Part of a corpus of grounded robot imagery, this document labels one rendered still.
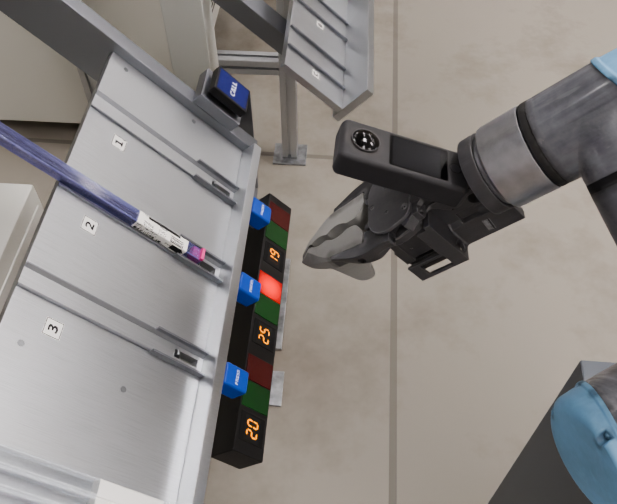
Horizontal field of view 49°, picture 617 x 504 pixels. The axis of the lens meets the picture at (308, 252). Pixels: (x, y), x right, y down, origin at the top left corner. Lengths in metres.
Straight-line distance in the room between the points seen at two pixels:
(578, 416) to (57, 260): 0.46
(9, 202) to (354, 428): 0.80
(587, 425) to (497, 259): 1.10
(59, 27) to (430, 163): 0.43
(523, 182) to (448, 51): 1.76
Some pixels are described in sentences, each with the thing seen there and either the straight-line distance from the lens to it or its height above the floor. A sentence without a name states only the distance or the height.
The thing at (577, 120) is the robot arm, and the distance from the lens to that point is 0.54.
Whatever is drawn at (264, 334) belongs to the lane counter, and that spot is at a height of 0.66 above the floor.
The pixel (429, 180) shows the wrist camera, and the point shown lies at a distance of 0.56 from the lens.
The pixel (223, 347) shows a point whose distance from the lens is 0.66.
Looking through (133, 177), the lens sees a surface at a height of 0.81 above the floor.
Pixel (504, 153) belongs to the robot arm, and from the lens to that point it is 0.55.
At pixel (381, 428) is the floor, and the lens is 1.42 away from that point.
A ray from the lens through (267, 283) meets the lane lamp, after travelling 0.78.
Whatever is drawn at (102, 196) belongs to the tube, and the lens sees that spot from 0.65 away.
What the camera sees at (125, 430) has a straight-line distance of 0.60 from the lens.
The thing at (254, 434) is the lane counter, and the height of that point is 0.65.
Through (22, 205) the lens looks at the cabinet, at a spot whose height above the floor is 0.62.
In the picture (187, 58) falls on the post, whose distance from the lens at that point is 1.06.
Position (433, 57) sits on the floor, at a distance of 2.26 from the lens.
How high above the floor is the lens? 1.30
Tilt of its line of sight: 52 degrees down
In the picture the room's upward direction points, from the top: straight up
